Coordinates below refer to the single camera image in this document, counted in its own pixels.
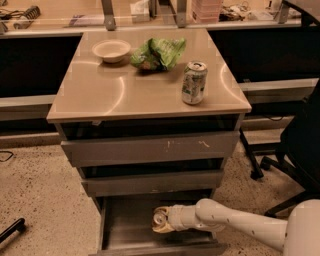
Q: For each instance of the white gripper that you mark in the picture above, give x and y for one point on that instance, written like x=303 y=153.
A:
x=175 y=217

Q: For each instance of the orange soda can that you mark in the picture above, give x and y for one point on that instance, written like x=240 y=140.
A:
x=159 y=218

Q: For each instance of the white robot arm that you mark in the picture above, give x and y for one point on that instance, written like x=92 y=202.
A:
x=299 y=235

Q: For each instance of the bottom grey drawer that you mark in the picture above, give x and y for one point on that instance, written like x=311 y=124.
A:
x=126 y=228

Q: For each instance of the grey drawer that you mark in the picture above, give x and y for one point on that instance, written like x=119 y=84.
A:
x=148 y=149
x=152 y=183
x=126 y=228

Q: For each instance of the middle grey drawer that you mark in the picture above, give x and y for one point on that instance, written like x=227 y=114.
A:
x=152 y=183

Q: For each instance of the top grey drawer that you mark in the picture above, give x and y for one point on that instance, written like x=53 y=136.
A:
x=148 y=149

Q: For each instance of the grey drawer cabinet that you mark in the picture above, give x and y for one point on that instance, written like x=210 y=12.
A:
x=106 y=101

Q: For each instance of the green white soda can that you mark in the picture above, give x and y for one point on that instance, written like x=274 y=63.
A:
x=194 y=82

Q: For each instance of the black chair leg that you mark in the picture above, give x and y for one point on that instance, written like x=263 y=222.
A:
x=18 y=225

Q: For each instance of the black office chair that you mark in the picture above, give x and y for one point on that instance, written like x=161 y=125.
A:
x=297 y=154

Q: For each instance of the green chip bag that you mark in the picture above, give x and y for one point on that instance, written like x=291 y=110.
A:
x=158 y=54

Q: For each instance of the white paper bowl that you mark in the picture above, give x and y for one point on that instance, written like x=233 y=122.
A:
x=111 y=51

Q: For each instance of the white tissue box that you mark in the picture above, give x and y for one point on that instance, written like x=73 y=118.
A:
x=140 y=11

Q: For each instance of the purple paper booklet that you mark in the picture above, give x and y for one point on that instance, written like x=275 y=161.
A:
x=86 y=20

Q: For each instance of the pink plastic container stack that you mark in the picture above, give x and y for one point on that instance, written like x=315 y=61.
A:
x=206 y=11

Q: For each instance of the black coiled tool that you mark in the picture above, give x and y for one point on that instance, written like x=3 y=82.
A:
x=27 y=18

